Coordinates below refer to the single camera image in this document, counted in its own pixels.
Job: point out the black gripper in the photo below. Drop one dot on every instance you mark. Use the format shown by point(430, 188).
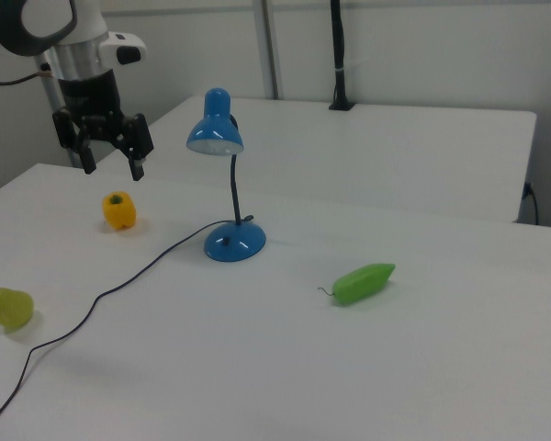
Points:
point(92, 98)

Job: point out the blue gooseneck desk lamp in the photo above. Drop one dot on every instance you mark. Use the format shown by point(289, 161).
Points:
point(234, 243)

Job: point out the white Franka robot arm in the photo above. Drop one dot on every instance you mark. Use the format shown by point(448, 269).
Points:
point(92, 18)

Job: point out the yellow toy bell pepper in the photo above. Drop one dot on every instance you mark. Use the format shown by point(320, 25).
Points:
point(119, 213)

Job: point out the green toy pear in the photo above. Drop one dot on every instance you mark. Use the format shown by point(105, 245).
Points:
point(11, 308)

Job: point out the green toy chili pepper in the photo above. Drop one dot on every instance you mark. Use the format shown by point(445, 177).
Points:
point(363, 282)

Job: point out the grey wall partition post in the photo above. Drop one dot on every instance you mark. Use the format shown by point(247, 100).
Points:
point(268, 46)

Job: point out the black clamped camera pole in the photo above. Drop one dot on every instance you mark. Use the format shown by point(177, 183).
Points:
point(337, 46)

